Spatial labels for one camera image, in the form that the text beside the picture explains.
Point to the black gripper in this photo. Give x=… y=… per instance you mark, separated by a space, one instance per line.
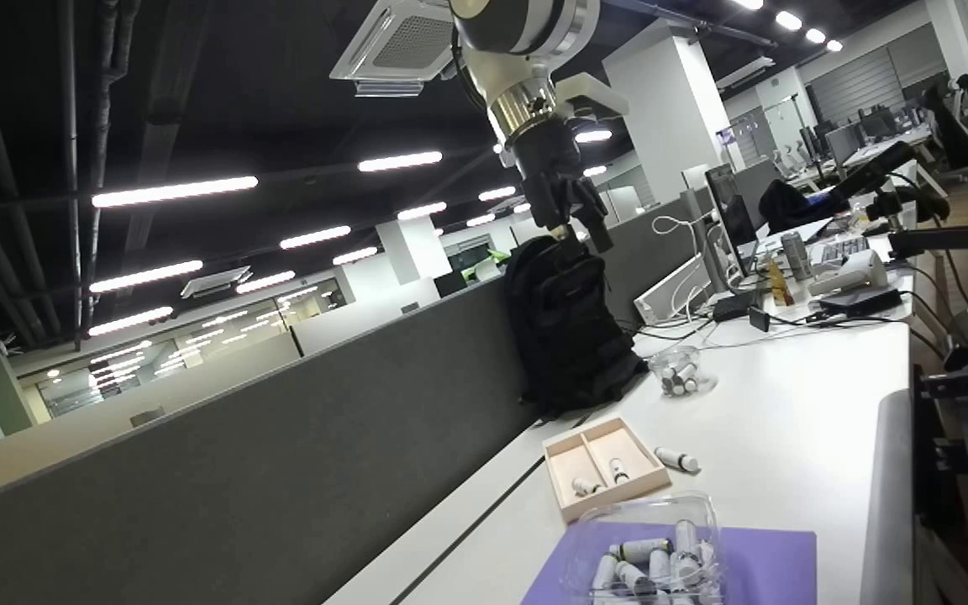
x=550 y=171

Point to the small white capped bottle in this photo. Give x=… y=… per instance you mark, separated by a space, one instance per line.
x=678 y=460
x=687 y=539
x=630 y=580
x=640 y=548
x=586 y=484
x=620 y=471

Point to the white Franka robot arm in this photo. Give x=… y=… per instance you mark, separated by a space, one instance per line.
x=520 y=34

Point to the wooden two-compartment tray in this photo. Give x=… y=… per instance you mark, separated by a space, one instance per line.
x=608 y=492

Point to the black backpack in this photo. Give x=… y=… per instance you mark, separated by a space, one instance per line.
x=571 y=324

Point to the computer monitor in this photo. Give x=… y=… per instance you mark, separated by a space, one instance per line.
x=732 y=223

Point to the clear plastic bag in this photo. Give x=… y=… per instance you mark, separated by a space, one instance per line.
x=685 y=376

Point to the long ceiling light tube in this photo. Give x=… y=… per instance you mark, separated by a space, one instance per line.
x=397 y=163
x=176 y=190
x=313 y=238
x=146 y=278

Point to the ceiling air conditioner unit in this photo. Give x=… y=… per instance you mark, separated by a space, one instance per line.
x=394 y=46

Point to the clear plastic container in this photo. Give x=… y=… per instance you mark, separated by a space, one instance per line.
x=664 y=526

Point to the purple mat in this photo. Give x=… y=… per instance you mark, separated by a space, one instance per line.
x=776 y=565

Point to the person in dark clothes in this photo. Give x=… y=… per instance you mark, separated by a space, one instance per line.
x=953 y=124

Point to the grey desk partition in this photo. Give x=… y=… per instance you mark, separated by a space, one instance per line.
x=228 y=492

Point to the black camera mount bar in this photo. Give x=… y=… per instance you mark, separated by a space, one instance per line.
x=957 y=238

